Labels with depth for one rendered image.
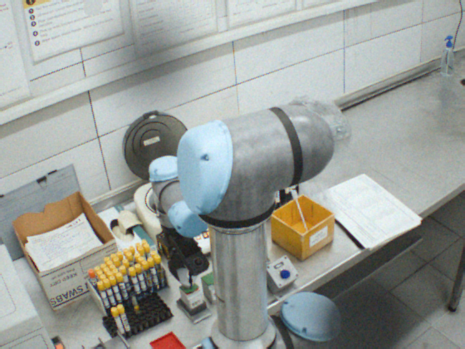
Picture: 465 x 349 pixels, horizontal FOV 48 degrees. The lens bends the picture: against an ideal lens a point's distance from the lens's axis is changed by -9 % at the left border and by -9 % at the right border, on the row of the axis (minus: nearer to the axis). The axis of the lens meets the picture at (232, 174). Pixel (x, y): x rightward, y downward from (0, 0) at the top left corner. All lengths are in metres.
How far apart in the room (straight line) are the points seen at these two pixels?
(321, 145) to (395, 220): 0.96
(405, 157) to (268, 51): 0.62
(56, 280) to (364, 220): 0.91
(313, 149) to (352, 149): 1.29
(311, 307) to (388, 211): 0.75
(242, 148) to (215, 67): 1.16
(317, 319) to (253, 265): 0.24
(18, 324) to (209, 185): 0.60
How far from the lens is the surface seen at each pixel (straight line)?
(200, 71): 1.85
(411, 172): 1.96
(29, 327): 1.18
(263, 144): 0.74
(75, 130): 1.72
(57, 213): 1.74
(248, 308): 0.91
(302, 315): 1.04
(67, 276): 1.52
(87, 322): 1.52
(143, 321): 1.46
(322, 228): 1.58
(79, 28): 1.62
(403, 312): 2.65
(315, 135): 0.78
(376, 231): 1.67
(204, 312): 1.46
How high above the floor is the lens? 1.97
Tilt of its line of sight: 34 degrees down
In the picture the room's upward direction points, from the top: 5 degrees counter-clockwise
